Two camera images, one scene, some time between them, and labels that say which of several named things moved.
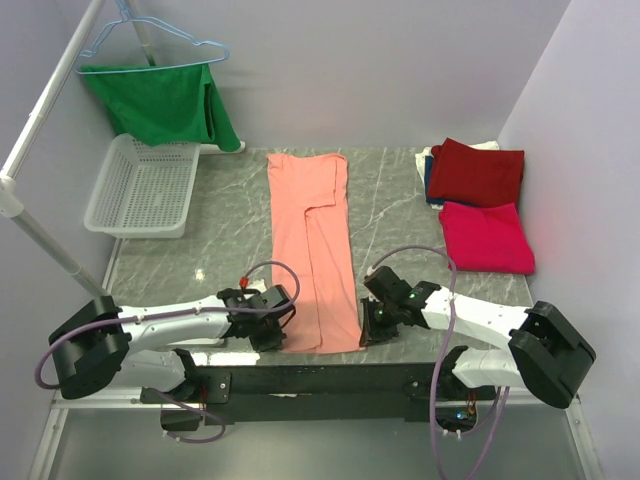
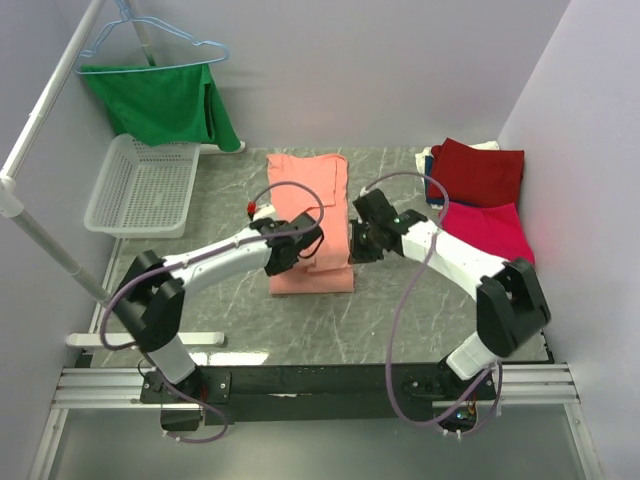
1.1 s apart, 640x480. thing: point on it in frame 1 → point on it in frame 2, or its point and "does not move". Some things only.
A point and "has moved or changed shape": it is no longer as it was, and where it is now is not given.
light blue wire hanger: x=92 y=46 does not move
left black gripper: x=271 y=342 → x=272 y=270
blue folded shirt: x=427 y=168 does not move
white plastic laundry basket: x=143 y=191 does not move
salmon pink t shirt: x=311 y=235 has moved or changed shape
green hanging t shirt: x=162 y=105 does not move
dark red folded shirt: x=462 y=174 does not move
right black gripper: x=372 y=332 → x=358 y=254
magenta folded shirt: x=487 y=238 does not move
